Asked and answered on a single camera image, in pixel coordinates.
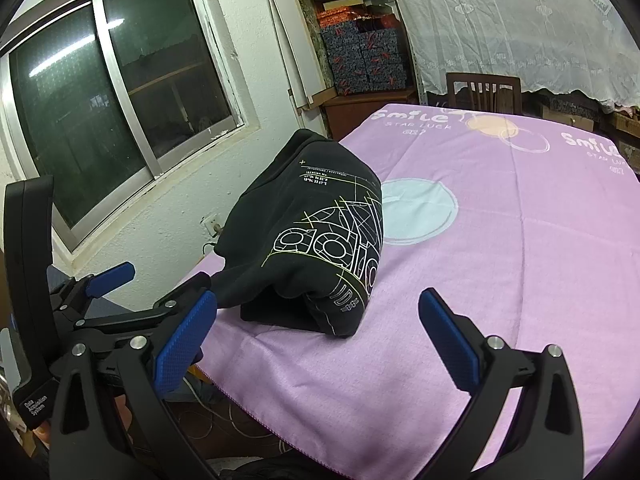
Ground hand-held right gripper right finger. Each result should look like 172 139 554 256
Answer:
419 287 586 480

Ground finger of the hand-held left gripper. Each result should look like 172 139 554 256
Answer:
49 262 137 313
70 272 212 336

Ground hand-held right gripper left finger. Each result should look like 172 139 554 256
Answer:
47 290 218 480

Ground black hooded jacket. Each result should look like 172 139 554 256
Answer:
214 129 385 338

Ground pink tablecloth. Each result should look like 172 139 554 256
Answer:
192 102 640 477

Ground sliding glass window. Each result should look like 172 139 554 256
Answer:
0 0 261 257

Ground wooden cabinet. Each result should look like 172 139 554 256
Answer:
322 87 419 142

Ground wooden chair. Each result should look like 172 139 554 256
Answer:
445 72 522 115

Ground low wooden shelf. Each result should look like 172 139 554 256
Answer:
536 91 640 172

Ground white board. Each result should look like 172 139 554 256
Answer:
267 0 327 111

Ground stack of blue patterned boxes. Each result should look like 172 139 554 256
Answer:
320 22 419 97

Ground white lace cloth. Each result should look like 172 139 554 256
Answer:
380 0 640 113

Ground stack of orange boxes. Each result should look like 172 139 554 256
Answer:
317 6 401 29

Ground white cables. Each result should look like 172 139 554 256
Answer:
170 374 282 442

